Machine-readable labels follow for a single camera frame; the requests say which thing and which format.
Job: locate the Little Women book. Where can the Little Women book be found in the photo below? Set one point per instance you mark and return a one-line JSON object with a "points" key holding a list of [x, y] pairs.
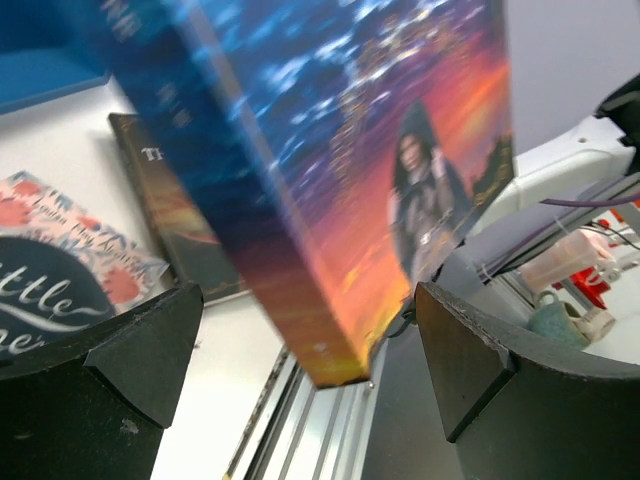
{"points": [[62, 269]]}

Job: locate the Jane Eyre book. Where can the Jane Eyre book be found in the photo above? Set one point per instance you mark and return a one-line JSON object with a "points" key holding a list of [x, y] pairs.
{"points": [[341, 150]]}

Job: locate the teal ceramic mug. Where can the teal ceramic mug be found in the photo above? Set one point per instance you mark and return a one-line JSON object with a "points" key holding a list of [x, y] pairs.
{"points": [[556, 321]]}

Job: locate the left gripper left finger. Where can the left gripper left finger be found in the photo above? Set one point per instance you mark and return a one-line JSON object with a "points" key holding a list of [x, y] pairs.
{"points": [[96, 405]]}

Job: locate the red plastic object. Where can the red plastic object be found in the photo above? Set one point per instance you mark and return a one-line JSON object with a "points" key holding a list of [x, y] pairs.
{"points": [[592, 285]]}

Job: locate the aluminium mounting rail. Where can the aluminium mounting rail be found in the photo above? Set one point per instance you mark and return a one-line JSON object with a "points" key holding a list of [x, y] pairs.
{"points": [[297, 432]]}

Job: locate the Three Days to See book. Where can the Three Days to See book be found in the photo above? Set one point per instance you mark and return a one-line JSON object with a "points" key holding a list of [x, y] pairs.
{"points": [[185, 238]]}

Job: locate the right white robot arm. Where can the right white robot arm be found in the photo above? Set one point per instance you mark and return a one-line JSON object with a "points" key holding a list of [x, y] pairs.
{"points": [[604, 145]]}

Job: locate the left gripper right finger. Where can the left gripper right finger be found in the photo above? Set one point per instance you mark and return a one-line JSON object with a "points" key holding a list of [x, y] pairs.
{"points": [[519, 406]]}

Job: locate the blue yellow wooden bookshelf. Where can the blue yellow wooden bookshelf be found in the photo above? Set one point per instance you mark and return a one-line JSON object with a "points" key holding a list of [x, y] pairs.
{"points": [[42, 58]]}

